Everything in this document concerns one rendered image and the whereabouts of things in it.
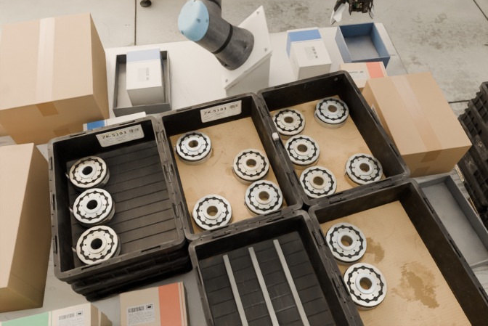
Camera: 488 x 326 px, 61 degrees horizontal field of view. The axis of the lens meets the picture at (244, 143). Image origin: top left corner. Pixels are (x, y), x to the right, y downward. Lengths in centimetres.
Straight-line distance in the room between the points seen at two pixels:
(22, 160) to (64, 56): 40
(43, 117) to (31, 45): 28
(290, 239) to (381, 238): 24
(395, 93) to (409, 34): 165
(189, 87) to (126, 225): 63
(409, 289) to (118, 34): 239
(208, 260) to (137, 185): 30
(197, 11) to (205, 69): 36
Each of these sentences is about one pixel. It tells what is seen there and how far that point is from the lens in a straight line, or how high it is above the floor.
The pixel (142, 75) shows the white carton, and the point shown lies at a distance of 150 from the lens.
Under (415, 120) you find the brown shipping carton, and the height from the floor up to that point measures 86.
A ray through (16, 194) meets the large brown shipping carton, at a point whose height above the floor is 90.
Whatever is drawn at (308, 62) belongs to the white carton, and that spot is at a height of 79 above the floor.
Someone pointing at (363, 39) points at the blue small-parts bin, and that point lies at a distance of 180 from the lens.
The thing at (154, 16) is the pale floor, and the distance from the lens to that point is 304.
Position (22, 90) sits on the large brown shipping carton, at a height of 90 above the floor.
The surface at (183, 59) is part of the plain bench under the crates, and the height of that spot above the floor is 70.
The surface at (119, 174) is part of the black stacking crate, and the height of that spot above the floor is 83.
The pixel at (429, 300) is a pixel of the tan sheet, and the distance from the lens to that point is 114.
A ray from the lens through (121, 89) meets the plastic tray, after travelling 160.
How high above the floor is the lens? 185
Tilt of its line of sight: 56 degrees down
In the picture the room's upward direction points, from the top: straight up
